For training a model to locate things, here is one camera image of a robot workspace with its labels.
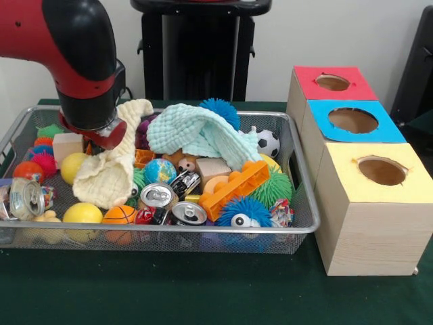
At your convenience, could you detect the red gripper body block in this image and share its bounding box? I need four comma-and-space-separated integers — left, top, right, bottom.
58, 112, 128, 151

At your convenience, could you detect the cream yellow knitted cloth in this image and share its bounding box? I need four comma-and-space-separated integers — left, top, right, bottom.
72, 99, 154, 209

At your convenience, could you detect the pale blue waffle cloth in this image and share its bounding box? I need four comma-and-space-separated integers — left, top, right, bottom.
147, 104, 261, 170

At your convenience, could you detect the long orange toy brick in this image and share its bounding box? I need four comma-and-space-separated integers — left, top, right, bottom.
200, 160, 271, 221

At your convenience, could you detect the shallow clear mesh bin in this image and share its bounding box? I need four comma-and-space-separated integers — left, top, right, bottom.
0, 105, 321, 255

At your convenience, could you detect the wooden box with three holes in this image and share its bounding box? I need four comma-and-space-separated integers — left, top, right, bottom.
286, 66, 433, 276

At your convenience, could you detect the plain wooden cube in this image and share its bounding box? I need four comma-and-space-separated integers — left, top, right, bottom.
52, 132, 85, 169
196, 157, 232, 187

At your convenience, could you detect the small blue globe ball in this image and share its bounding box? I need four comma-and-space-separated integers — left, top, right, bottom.
143, 158, 177, 186

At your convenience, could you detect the yellow smiley ball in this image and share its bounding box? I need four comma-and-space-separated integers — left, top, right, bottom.
63, 202, 104, 243

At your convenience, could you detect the silver drink can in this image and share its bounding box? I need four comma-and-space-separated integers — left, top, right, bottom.
139, 181, 178, 209

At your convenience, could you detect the small orange basketball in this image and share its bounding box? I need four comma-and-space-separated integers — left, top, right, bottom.
103, 205, 138, 245

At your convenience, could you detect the small brown teddy toy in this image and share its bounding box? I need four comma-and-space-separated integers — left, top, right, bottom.
164, 150, 198, 173

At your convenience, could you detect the crushed shiny silver can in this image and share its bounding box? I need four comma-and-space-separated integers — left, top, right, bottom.
8, 177, 47, 221

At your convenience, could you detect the black drink can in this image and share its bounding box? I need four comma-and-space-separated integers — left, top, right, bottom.
169, 201, 208, 226

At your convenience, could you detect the plain blue spiky ball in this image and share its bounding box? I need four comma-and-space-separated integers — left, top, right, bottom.
199, 98, 241, 129

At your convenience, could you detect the blue spiky ball with eyes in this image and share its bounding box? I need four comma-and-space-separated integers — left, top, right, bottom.
216, 196, 273, 251

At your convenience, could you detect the small soccer ball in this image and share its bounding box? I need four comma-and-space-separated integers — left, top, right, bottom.
256, 129, 281, 158

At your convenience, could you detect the dark green table cloth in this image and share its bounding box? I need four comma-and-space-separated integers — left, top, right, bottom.
0, 98, 433, 325

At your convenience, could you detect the large green spiky ball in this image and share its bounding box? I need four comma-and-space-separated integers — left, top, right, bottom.
250, 166, 294, 208

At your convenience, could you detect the black upright panel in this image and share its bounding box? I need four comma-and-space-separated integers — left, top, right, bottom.
392, 5, 433, 126

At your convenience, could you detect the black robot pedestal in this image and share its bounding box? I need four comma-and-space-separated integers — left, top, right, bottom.
131, 0, 273, 102

